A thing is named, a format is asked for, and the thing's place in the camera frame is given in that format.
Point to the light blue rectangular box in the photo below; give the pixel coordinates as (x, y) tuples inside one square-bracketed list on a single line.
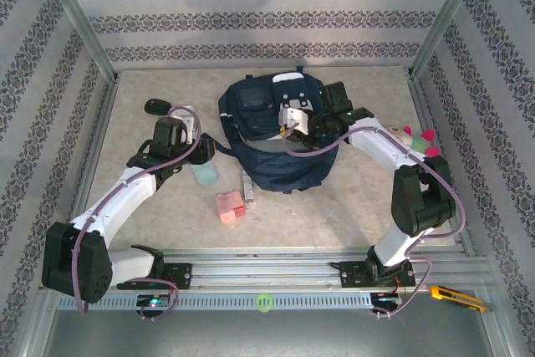
[(205, 175)]

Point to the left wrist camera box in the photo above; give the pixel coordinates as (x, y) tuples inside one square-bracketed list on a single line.
[(188, 127)]

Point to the left aluminium table side rail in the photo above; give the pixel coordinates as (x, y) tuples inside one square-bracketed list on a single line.
[(112, 89)]

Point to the aluminium mounting rail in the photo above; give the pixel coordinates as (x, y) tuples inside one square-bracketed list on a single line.
[(267, 273)]

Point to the right aluminium table side rail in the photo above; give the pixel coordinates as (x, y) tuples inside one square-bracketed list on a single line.
[(418, 93)]

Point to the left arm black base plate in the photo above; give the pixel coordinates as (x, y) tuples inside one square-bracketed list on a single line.
[(181, 275)]

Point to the right aluminium frame post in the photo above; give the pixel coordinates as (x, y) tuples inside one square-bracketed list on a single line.
[(449, 10)]

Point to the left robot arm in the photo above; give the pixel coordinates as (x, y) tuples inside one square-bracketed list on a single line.
[(75, 265)]

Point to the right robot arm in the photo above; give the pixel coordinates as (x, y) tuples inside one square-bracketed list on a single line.
[(418, 198)]

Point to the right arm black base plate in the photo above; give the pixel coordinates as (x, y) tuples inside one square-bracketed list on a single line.
[(349, 275)]

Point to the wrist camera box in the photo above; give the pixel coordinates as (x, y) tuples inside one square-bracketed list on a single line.
[(188, 127), (297, 119)]

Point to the aluminium table side rail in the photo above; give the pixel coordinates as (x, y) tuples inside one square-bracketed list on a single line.
[(418, 93), (112, 89)]

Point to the black computer mouse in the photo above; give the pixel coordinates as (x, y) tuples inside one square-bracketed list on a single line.
[(158, 107)]

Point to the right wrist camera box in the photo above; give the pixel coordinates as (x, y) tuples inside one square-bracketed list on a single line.
[(297, 119)]

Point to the yellow utility knife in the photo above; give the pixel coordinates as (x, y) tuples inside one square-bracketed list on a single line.
[(453, 296)]

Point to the aluminium frame post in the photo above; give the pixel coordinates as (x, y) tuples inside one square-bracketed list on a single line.
[(73, 10), (449, 10)]

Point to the pink pencil sharpener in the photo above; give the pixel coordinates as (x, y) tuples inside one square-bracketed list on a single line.
[(229, 207)]

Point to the navy blue school backpack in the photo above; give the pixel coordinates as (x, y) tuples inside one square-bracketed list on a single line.
[(288, 169)]

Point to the left aluminium frame post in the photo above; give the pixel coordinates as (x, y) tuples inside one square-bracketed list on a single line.
[(73, 10)]

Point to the white pink green plush toy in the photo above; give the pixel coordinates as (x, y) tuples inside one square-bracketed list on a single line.
[(422, 144)]

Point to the small silver tube box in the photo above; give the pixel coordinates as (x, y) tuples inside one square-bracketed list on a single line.
[(248, 185)]

